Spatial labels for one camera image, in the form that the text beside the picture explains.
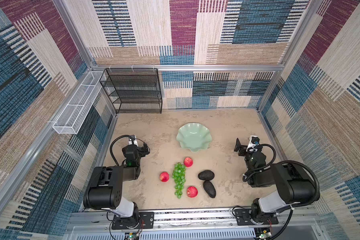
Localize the red fake apple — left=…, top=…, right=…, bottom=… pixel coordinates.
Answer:
left=159, top=172, right=170, bottom=182
left=187, top=186, right=198, bottom=198
left=184, top=157, right=194, bottom=168

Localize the dark fake avocado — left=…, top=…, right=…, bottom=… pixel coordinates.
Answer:
left=203, top=181, right=217, bottom=199
left=198, top=170, right=215, bottom=181

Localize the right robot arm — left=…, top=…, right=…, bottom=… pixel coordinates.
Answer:
left=232, top=136, right=320, bottom=226

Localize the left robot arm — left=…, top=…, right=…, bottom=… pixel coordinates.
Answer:
left=83, top=143, right=150, bottom=229

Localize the light green scalloped bowl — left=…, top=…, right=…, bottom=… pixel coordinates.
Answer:
left=176, top=123, right=212, bottom=153

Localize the green fake grape bunch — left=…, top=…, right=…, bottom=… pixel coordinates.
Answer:
left=172, top=162, right=186, bottom=199

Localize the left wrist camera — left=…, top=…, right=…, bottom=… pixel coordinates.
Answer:
left=128, top=135, right=139, bottom=147

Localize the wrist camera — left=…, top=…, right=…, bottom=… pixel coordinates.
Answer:
left=247, top=135, right=260, bottom=151
left=128, top=135, right=139, bottom=147

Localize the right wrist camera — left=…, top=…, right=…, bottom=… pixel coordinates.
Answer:
left=247, top=135, right=260, bottom=151

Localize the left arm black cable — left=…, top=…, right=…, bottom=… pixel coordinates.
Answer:
left=109, top=134, right=135, bottom=167

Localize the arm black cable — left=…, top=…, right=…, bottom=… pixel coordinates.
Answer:
left=242, top=143, right=321, bottom=208
left=109, top=134, right=135, bottom=167

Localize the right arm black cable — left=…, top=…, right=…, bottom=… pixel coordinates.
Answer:
left=242, top=143, right=321, bottom=208

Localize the black wire shelf rack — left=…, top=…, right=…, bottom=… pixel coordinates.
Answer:
left=100, top=68, right=163, bottom=114

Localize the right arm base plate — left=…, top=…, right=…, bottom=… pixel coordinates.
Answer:
left=233, top=208, right=279, bottom=226

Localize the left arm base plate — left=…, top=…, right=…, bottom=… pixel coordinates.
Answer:
left=111, top=212, right=155, bottom=230

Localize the white wire mesh basket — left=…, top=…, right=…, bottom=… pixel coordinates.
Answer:
left=53, top=71, right=103, bottom=135

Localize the aluminium front rail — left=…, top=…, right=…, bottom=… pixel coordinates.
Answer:
left=65, top=206, right=321, bottom=234

